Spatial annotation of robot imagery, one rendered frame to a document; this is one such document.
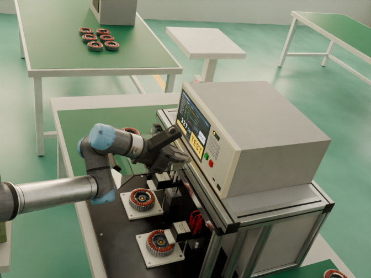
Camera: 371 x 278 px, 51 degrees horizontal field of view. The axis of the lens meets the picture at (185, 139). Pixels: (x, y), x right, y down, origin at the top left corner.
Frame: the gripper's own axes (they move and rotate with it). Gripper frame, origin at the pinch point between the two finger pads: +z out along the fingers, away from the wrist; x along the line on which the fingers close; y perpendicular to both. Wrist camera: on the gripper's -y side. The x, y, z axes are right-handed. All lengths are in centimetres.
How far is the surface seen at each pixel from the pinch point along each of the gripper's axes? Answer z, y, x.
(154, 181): 11.0, 26.9, -20.9
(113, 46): 37, 27, -185
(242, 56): 61, -28, -81
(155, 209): 16.1, 37.3, -15.3
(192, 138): 6.9, -1.6, -12.2
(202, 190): 8.0, 7.0, 6.9
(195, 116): 3.4, -9.3, -14.2
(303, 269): 63, 19, 27
